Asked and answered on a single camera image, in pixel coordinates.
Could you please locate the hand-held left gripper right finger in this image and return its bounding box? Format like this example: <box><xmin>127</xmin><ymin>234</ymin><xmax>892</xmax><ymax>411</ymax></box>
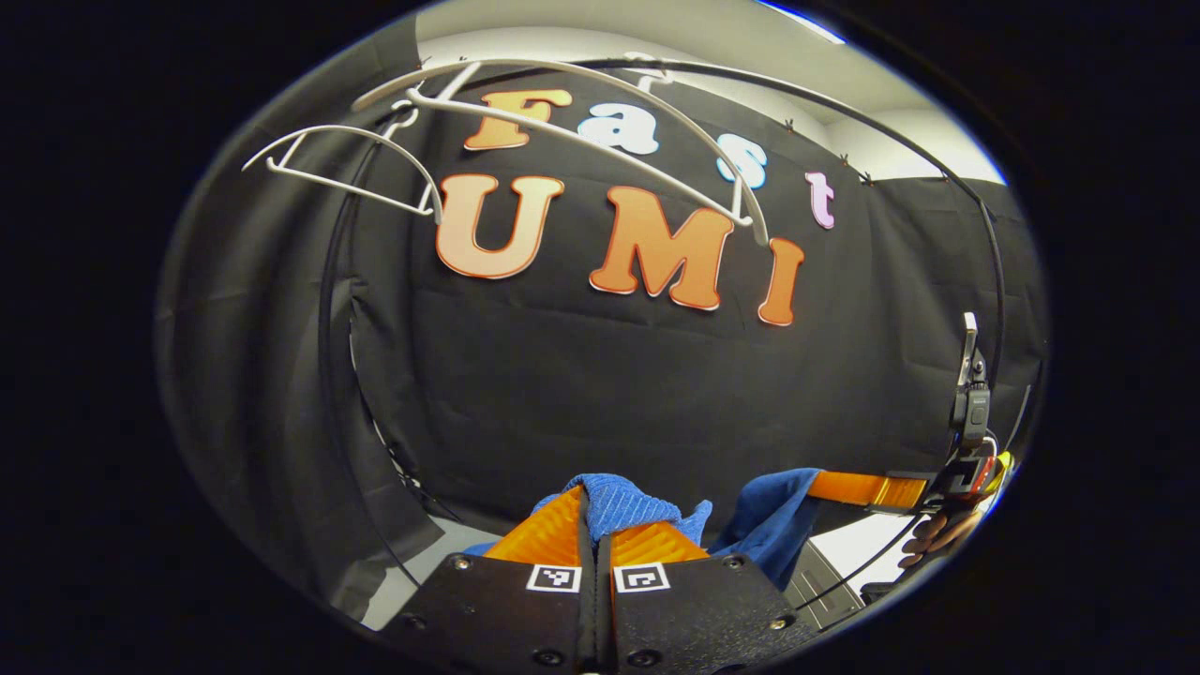
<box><xmin>597</xmin><ymin>520</ymin><xmax>821</xmax><ymax>675</ymax></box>

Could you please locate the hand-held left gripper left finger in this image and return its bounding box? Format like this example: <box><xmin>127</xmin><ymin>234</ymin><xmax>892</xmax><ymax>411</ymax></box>
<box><xmin>380</xmin><ymin>486</ymin><xmax>598</xmax><ymax>675</ymax></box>

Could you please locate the blue corduroy jacket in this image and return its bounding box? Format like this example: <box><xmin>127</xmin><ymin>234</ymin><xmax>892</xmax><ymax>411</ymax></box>
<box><xmin>464</xmin><ymin>469</ymin><xmax>826</xmax><ymax>592</ymax></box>

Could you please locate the black metal clothes rack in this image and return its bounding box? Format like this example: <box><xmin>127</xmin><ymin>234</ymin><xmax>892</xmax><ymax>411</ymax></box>
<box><xmin>317</xmin><ymin>56</ymin><xmax>1012</xmax><ymax>610</ymax></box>

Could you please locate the white plastic hanger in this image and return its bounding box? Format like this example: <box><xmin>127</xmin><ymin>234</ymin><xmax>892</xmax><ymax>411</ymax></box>
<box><xmin>242</xmin><ymin>124</ymin><xmax>446</xmax><ymax>226</ymax></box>
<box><xmin>352</xmin><ymin>58</ymin><xmax>772</xmax><ymax>247</ymax></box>

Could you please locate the grey ribbed box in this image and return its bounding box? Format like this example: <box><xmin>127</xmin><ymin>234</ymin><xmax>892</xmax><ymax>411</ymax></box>
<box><xmin>783</xmin><ymin>542</ymin><xmax>865</xmax><ymax>629</ymax></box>

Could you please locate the black backdrop cloth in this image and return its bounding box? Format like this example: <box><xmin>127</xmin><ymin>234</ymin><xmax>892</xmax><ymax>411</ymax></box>
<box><xmin>155</xmin><ymin>19</ymin><xmax>1051</xmax><ymax>620</ymax></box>

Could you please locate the row of black cloth clips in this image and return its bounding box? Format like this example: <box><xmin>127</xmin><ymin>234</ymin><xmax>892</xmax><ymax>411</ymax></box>
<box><xmin>778</xmin><ymin>117</ymin><xmax>873</xmax><ymax>184</ymax></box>

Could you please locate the wide ceiling light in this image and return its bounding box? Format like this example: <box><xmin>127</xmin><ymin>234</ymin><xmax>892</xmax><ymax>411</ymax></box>
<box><xmin>757</xmin><ymin>0</ymin><xmax>847</xmax><ymax>45</ymax></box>

